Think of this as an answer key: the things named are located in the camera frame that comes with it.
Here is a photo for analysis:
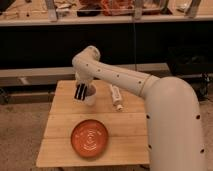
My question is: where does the white plastic bottle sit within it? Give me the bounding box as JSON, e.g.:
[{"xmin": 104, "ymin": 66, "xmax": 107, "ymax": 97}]
[{"xmin": 109, "ymin": 84, "xmax": 123, "ymax": 111}]

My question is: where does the white ceramic cup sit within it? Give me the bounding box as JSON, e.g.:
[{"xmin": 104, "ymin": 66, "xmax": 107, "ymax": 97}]
[{"xmin": 85, "ymin": 84, "xmax": 96, "ymax": 106}]

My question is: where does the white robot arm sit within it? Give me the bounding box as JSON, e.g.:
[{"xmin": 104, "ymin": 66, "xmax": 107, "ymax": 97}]
[{"xmin": 72, "ymin": 46, "xmax": 207, "ymax": 171}]

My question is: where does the long workbench shelf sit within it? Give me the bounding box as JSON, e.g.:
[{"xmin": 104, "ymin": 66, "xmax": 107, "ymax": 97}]
[{"xmin": 0, "ymin": 0, "xmax": 213, "ymax": 27}]

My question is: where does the black vertical cable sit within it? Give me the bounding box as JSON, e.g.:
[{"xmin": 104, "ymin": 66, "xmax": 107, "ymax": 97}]
[{"xmin": 133, "ymin": 19, "xmax": 138, "ymax": 72}]

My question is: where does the orange round plate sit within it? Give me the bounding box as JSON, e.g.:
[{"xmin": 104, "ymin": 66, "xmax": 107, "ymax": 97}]
[{"xmin": 70, "ymin": 119, "xmax": 109, "ymax": 158}]

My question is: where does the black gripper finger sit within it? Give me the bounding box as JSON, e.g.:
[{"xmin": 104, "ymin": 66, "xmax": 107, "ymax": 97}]
[
  {"xmin": 80, "ymin": 84, "xmax": 87, "ymax": 101},
  {"xmin": 74, "ymin": 84, "xmax": 81, "ymax": 100}
]

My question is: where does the wooden table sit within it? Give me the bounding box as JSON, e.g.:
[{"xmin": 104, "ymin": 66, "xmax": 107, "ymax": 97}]
[{"xmin": 36, "ymin": 80, "xmax": 149, "ymax": 167}]

